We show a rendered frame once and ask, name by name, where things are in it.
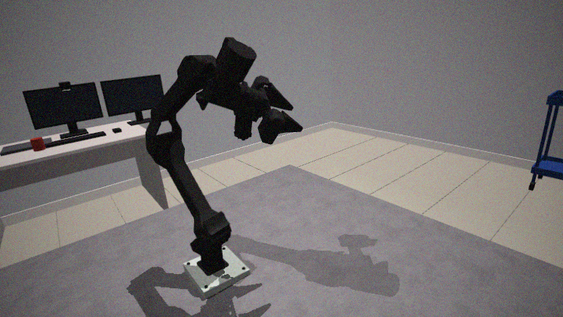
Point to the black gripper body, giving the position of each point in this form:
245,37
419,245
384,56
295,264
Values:
253,101

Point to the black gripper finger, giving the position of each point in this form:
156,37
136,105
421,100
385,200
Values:
290,124
276,99

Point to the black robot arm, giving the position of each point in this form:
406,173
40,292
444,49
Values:
219,78

